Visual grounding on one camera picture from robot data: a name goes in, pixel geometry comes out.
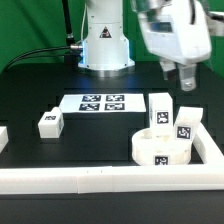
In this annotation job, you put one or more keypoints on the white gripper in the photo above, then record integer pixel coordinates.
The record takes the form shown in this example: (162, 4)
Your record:
(177, 31)

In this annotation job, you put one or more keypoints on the white round stool seat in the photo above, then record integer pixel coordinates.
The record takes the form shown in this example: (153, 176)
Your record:
(148, 150)

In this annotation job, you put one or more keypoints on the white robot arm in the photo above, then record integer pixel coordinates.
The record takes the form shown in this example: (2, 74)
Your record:
(106, 49)

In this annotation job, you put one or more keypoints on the white marker sheet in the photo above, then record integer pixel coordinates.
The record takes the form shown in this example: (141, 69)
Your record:
(102, 103)

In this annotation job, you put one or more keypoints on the white U-shaped fence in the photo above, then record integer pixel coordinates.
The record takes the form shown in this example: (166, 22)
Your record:
(208, 175)

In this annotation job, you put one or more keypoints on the black vertical pole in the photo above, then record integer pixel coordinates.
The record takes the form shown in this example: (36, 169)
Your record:
(69, 34)

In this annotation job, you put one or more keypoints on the white block left edge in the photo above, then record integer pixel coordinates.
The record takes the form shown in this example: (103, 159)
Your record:
(3, 137)

